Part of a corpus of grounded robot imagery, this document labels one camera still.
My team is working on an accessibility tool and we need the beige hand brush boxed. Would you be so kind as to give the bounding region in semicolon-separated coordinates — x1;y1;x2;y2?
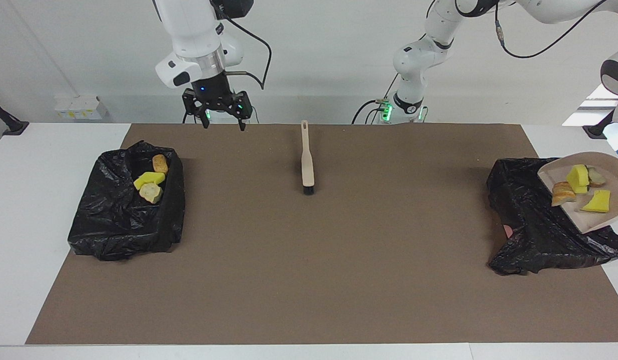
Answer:
300;119;316;196

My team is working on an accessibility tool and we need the yellow sponge chunk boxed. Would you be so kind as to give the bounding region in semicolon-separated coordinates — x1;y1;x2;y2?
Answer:
133;171;166;191
566;164;590;195

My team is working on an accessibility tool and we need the striped croissant piece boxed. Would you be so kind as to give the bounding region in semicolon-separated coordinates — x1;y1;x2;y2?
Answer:
551;181;577;207
139;182;164;205

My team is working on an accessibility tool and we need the pale bread chunk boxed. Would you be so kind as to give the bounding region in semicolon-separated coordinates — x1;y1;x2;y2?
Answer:
587;166;607;189

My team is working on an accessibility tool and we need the yellow sponge wedge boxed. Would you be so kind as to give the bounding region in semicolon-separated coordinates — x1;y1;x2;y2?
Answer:
579;189;611;214

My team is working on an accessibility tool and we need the beige plastic dustpan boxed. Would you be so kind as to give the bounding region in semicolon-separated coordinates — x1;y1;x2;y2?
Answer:
537;151;618;235

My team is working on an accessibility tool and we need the black bag lined bin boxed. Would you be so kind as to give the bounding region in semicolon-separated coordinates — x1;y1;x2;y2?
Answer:
68;140;186;262

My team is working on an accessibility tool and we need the black bag bin, pink spot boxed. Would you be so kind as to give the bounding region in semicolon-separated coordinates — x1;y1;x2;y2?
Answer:
486;157;618;276

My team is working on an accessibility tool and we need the white power outlet box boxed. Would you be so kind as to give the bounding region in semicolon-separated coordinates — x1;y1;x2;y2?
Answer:
54;95;110;121

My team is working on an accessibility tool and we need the brown table mat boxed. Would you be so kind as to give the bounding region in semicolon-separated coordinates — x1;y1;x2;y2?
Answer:
26;123;618;345

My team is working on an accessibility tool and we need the black stand foot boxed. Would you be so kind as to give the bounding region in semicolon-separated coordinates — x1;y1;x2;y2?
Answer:
582;107;618;140
0;96;30;136

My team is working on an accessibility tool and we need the white striped board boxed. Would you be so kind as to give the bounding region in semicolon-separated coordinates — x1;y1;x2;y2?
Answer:
562;82;618;127

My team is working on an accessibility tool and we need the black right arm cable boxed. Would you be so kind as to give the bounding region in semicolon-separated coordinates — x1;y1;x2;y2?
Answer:
215;0;273;92

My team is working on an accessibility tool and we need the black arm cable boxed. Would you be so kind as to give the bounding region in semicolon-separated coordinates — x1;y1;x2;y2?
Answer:
493;0;610;60
215;0;273;92

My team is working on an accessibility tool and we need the black base cable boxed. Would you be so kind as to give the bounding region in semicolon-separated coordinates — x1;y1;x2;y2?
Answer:
351;74;400;125

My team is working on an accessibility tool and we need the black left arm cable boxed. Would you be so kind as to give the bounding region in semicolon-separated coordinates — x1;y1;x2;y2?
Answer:
493;0;610;60

